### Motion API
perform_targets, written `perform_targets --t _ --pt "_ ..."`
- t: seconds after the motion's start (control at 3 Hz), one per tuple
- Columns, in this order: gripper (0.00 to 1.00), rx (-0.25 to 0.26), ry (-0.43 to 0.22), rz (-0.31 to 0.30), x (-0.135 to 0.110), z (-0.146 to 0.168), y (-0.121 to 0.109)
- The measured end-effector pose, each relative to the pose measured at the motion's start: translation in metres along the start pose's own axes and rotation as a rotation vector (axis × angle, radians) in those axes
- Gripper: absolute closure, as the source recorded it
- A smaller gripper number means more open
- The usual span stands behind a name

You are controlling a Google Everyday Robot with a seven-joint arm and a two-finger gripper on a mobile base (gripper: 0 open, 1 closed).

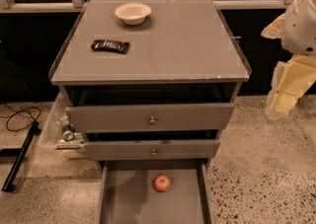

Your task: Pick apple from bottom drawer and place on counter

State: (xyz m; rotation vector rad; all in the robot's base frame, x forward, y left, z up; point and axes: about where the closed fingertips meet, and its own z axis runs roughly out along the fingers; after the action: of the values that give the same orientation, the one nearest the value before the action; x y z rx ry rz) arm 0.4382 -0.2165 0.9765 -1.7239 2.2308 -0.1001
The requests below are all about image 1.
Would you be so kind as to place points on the grey drawer cabinet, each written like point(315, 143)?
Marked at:
point(181, 54)

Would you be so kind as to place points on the black candy bar wrapper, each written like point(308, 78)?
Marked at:
point(110, 46)

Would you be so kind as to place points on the grey top drawer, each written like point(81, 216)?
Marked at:
point(104, 119)

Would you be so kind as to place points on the grey bottom drawer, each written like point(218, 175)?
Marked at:
point(129, 197)

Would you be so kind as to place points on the grey middle drawer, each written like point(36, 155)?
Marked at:
point(152, 149)

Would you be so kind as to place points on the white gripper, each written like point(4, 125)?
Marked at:
point(300, 27)

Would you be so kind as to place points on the green soda can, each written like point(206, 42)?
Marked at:
point(67, 132)

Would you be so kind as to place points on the red apple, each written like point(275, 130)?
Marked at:
point(161, 183)

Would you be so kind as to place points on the grey drawer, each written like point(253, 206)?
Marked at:
point(104, 119)
point(129, 197)
point(152, 149)

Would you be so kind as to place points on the white paper bowl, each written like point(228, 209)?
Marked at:
point(133, 13)

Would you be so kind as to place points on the clear plastic trash bin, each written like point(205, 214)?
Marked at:
point(51, 134)

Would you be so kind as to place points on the black metal stand bar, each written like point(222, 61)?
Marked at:
point(8, 184)

